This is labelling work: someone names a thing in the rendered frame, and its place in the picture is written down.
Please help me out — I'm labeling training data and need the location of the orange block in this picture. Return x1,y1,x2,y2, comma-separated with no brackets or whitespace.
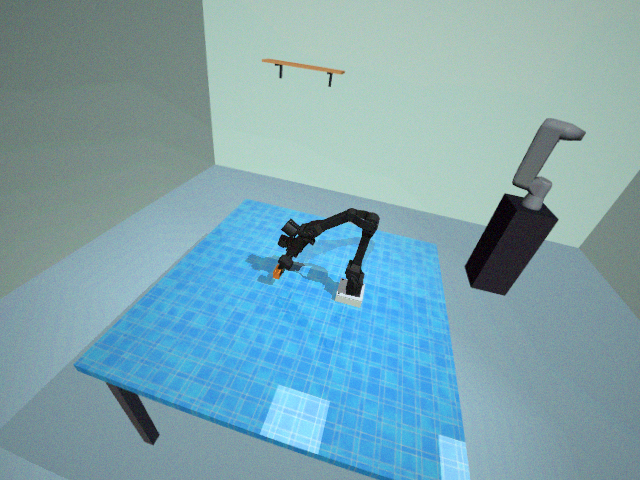
273,264,283,280

